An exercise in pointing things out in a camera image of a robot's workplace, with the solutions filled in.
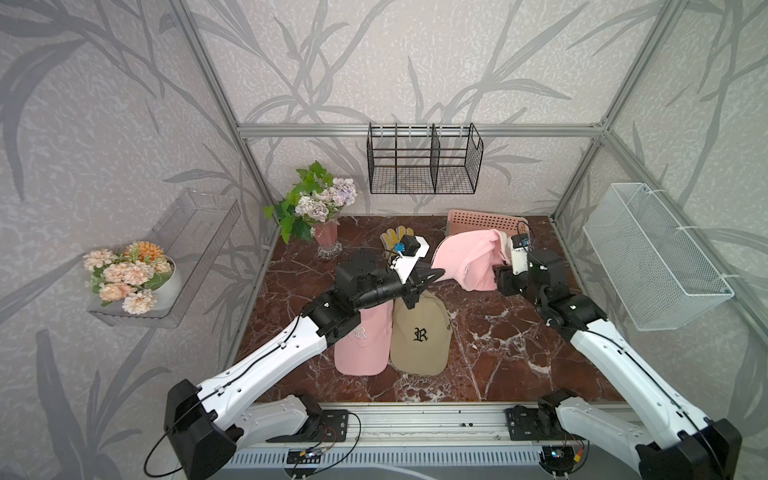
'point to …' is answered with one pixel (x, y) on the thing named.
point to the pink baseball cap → (366, 351)
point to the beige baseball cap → (421, 336)
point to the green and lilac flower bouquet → (315, 198)
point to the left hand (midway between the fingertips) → (441, 273)
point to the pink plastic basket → (462, 221)
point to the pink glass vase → (326, 236)
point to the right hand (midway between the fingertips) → (504, 263)
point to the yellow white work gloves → (391, 237)
